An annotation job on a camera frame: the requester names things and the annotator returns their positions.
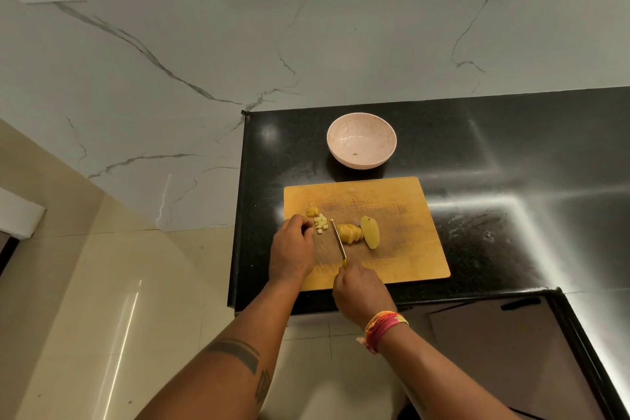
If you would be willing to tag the person's right hand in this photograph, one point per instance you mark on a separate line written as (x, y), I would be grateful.
(361, 294)

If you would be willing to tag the person's right forearm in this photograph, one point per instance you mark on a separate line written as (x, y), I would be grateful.
(438, 380)

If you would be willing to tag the wooden cutting board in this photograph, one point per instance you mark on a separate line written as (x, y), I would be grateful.
(408, 247)

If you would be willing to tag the pink speckled bowl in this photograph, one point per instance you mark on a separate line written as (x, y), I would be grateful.
(361, 136)

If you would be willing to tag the person's left forearm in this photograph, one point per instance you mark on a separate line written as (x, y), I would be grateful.
(231, 370)

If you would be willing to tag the person's foot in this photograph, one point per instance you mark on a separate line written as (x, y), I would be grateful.
(407, 412)

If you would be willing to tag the pile of diced potato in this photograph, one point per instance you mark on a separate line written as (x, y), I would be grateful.
(320, 222)

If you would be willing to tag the person's left hand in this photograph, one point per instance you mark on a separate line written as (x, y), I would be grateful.
(291, 252)

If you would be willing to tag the yellow potato half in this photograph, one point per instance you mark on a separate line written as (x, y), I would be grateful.
(370, 232)

